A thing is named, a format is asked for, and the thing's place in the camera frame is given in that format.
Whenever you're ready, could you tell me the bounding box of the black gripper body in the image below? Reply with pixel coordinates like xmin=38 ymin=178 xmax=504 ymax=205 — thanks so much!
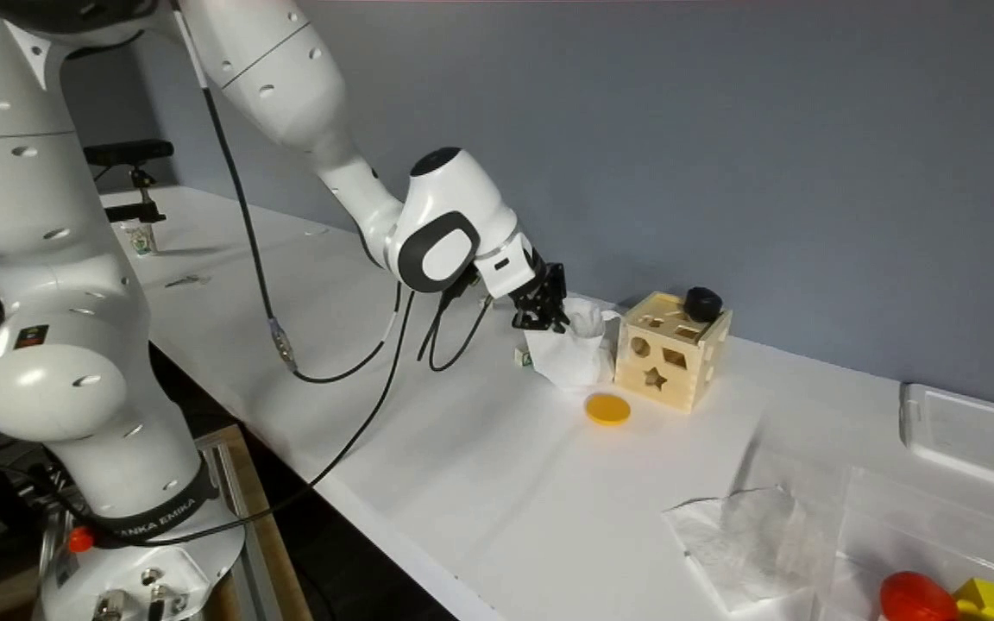
xmin=514 ymin=259 xmax=572 ymax=314

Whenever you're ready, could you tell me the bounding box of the white drawstring bag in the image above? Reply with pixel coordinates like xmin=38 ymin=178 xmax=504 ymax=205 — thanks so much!
xmin=511 ymin=290 xmax=623 ymax=399

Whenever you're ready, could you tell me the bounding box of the crumpled clear plastic bag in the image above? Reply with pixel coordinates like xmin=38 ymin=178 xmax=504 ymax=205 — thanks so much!
xmin=661 ymin=426 xmax=858 ymax=621

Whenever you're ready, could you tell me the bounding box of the yellow round disc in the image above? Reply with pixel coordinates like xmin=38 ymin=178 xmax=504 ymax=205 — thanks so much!
xmin=583 ymin=390 xmax=636 ymax=431

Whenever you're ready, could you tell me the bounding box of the wooden shape sorter cube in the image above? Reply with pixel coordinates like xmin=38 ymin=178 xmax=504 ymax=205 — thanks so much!
xmin=613 ymin=290 xmax=734 ymax=418

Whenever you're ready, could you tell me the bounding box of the black round knob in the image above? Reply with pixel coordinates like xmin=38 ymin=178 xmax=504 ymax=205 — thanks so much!
xmin=682 ymin=284 xmax=729 ymax=327

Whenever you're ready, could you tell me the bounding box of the wooden plank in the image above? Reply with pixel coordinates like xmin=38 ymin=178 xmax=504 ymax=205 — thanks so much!
xmin=196 ymin=420 xmax=318 ymax=621

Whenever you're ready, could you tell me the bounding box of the small whitish stand clamp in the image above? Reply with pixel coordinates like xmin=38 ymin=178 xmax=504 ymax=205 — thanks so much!
xmin=117 ymin=220 xmax=163 ymax=259

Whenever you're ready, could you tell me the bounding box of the white flat plastic container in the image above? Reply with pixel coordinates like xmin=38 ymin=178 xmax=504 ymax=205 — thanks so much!
xmin=898 ymin=381 xmax=994 ymax=504

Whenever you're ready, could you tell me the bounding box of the red round toy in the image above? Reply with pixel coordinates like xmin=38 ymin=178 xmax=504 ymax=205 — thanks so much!
xmin=878 ymin=570 xmax=963 ymax=621

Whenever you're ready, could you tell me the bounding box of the yellow toy block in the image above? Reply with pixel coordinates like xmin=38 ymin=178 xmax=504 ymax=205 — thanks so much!
xmin=953 ymin=575 xmax=994 ymax=621

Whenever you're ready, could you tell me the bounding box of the long black robot cable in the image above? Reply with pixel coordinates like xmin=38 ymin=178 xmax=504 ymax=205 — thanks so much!
xmin=58 ymin=286 xmax=420 ymax=551

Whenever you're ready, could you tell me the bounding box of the black cable with grey connector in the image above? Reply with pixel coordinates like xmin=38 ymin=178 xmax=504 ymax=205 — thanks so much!
xmin=180 ymin=12 xmax=492 ymax=390

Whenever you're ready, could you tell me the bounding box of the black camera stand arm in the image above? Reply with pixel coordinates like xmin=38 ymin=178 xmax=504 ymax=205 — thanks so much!
xmin=95 ymin=167 xmax=168 ymax=233

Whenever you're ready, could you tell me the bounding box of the black exterior camera bar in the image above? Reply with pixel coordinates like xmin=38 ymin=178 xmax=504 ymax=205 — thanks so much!
xmin=79 ymin=137 xmax=176 ymax=168

